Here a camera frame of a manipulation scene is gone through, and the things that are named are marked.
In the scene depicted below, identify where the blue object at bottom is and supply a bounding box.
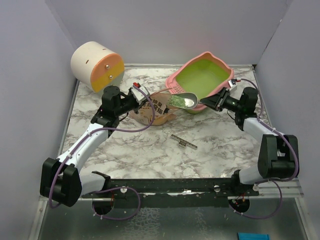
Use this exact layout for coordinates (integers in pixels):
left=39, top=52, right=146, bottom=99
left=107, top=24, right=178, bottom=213
left=237, top=232, right=270, bottom=240

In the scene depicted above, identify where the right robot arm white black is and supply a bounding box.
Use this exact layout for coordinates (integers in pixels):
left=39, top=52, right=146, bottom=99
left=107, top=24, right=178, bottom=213
left=200, top=87, right=300, bottom=196

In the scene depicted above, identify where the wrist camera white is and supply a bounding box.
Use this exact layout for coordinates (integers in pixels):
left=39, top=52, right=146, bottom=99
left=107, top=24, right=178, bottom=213
left=228, top=78, right=242, bottom=92
left=130, top=82, right=150, bottom=104

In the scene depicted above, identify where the green cat litter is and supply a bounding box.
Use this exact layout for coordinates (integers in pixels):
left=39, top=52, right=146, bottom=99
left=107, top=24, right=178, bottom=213
left=166, top=95, right=188, bottom=109

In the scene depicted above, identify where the beige cat litter bag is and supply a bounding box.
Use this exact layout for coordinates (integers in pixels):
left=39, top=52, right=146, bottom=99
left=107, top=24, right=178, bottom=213
left=129, top=88, right=177, bottom=126

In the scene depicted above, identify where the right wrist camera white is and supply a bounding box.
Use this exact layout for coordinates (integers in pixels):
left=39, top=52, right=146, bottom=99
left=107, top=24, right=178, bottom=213
left=228, top=78, right=242, bottom=92

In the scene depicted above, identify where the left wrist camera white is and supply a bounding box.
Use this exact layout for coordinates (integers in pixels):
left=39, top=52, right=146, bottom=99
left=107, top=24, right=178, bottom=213
left=130, top=82, right=150, bottom=104

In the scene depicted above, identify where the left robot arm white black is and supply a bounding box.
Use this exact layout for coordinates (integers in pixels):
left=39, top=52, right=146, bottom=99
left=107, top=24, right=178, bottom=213
left=40, top=83, right=150, bottom=209

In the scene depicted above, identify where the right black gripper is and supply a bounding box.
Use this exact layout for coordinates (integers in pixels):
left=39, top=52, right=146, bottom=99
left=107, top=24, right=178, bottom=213
left=200, top=87, right=243, bottom=113

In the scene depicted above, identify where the grey metal scoop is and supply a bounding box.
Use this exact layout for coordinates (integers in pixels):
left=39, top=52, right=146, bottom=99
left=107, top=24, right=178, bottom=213
left=171, top=92, right=199, bottom=110

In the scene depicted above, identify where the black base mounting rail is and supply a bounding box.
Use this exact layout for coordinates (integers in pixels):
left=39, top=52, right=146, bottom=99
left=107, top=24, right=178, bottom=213
left=82, top=173, right=259, bottom=209

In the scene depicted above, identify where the pink green litter box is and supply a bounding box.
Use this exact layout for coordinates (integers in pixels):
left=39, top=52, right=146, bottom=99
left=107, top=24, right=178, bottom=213
left=165, top=51, right=235, bottom=100

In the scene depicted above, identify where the cream orange cylinder container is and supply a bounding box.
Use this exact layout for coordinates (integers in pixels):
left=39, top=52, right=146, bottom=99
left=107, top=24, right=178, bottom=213
left=70, top=41, right=125, bottom=93

